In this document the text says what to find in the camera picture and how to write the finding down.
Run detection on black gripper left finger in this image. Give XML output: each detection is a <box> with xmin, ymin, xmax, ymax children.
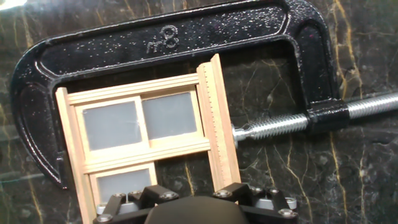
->
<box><xmin>93</xmin><ymin>184</ymin><xmax>180</xmax><ymax>224</ymax></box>

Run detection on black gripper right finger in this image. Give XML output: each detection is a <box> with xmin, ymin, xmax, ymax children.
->
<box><xmin>212</xmin><ymin>182</ymin><xmax>299</xmax><ymax>224</ymax></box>

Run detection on small wooden sliding window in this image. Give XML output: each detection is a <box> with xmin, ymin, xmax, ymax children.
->
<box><xmin>55</xmin><ymin>53</ymin><xmax>243</xmax><ymax>224</ymax></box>

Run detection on black marble pattern mat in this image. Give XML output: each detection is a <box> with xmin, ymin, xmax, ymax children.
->
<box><xmin>0</xmin><ymin>0</ymin><xmax>398</xmax><ymax>224</ymax></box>

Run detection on black C-clamp with steel screw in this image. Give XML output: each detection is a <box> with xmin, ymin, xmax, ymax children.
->
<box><xmin>9</xmin><ymin>0</ymin><xmax>398</xmax><ymax>190</ymax></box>

